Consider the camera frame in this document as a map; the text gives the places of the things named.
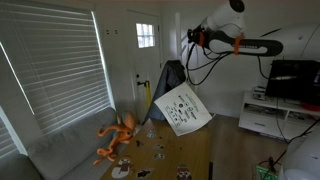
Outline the colourful figure sticker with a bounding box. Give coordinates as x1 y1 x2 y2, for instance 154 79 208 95
175 163 193 180

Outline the red flat object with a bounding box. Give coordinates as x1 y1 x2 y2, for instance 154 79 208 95
301 102 320 113

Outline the white TV stand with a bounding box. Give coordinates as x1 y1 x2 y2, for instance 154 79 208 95
238 91 320 141

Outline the green circuit board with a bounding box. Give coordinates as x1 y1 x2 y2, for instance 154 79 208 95
254 164 279 180

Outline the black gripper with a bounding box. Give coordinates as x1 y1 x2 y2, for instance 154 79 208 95
186 28 201 46

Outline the light grey sofa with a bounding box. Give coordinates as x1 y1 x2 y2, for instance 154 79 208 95
0 106 143 180

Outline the snowman sticker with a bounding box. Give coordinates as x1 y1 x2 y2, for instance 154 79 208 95
110 157 134 179

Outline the black television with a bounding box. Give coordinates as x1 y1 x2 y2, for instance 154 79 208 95
264 59 320 106

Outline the wide white window blind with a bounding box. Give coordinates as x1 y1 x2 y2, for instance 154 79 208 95
0 1 113 136

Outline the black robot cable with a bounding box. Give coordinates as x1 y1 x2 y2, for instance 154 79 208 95
184 41 236 86

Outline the white printed tote bag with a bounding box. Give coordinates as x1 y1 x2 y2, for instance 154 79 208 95
154 81 213 138

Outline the orange octopus plush toy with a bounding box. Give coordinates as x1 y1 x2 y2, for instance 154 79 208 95
93 109 139 166

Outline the light wooden table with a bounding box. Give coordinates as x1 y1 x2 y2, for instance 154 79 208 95
99 118 214 180

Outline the yellow hanging strap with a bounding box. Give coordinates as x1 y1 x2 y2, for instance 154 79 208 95
144 80 153 109

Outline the black floor cable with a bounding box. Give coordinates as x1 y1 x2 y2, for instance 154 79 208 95
263 116 320 173

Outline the narrow white window blind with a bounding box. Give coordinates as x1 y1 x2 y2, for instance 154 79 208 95
0 116 19 161

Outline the white door with window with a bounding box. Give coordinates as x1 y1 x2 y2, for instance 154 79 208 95
126 9 164 124

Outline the small white device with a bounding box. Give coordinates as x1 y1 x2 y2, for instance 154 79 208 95
252 85 268 102

